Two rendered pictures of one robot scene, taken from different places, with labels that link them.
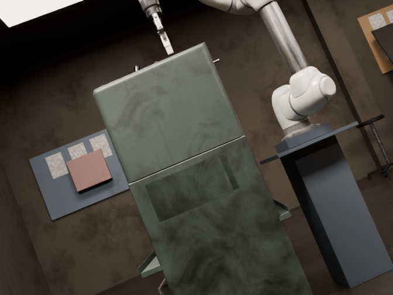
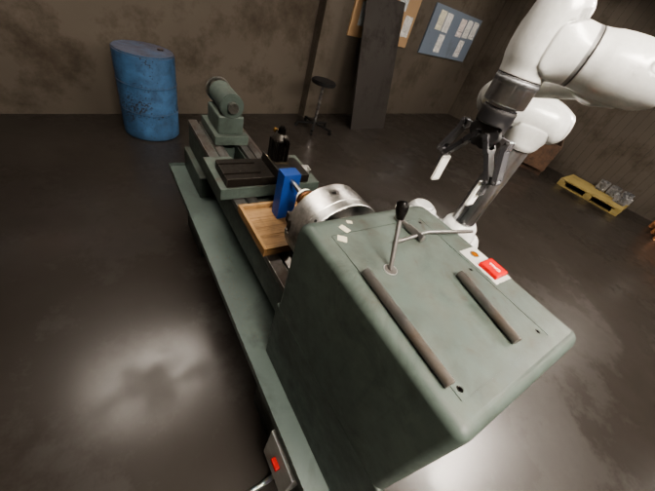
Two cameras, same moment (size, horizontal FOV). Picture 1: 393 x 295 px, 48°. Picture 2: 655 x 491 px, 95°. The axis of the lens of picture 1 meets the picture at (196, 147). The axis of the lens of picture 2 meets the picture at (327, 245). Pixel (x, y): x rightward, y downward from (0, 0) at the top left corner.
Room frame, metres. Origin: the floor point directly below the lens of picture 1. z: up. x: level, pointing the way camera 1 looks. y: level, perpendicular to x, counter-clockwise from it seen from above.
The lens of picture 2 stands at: (1.74, 0.67, 1.73)
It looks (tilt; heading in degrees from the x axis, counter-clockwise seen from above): 40 degrees down; 314
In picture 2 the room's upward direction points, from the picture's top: 19 degrees clockwise
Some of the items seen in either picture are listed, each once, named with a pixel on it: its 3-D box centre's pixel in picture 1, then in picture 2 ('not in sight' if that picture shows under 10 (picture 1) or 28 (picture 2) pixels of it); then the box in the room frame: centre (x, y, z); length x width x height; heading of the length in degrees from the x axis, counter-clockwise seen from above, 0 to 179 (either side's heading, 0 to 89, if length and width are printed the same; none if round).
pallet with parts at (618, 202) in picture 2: not in sight; (596, 189); (2.76, -6.83, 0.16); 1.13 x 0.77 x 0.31; 5
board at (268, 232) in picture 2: not in sight; (288, 223); (2.63, 0.04, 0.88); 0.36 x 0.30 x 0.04; 88
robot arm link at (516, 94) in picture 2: (150, 4); (510, 93); (2.09, -0.06, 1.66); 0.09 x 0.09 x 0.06
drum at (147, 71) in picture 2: not in sight; (148, 93); (5.45, 0.12, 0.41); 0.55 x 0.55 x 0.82
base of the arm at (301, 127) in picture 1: (297, 130); not in sight; (2.42, -0.54, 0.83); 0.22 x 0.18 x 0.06; 5
